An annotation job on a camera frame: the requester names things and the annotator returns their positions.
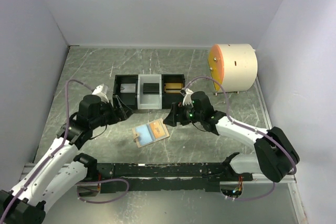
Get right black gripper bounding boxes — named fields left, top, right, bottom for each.
left=163, top=101, right=203, bottom=127

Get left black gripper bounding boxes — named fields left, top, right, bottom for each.
left=90, top=94, right=134, bottom=129

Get three-compartment black white tray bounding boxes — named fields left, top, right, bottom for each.
left=113, top=74, right=185, bottom=110

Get tan leather card holder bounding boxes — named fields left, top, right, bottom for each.
left=132, top=118, right=170, bottom=148

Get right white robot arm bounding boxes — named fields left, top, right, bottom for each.
left=163, top=91, right=300, bottom=183

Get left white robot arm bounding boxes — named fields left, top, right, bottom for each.
left=1, top=94, right=132, bottom=223

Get silver card in tray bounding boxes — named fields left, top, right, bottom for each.
left=120, top=83, right=137, bottom=93

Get gold card in tray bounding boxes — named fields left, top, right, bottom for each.
left=164, top=83, right=183, bottom=93

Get black card in tray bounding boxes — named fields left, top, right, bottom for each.
left=143, top=83, right=161, bottom=94

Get cream drum with orange face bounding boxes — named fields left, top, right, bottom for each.
left=208, top=44, right=258, bottom=92

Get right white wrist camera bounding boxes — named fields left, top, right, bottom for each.
left=180, top=88, right=193, bottom=106

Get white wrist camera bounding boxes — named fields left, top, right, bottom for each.
left=180, top=88, right=193, bottom=106
left=92, top=84, right=109, bottom=103

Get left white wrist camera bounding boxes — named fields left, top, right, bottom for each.
left=92, top=84, right=109, bottom=103

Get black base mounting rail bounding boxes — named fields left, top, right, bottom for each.
left=65, top=162, right=254, bottom=195

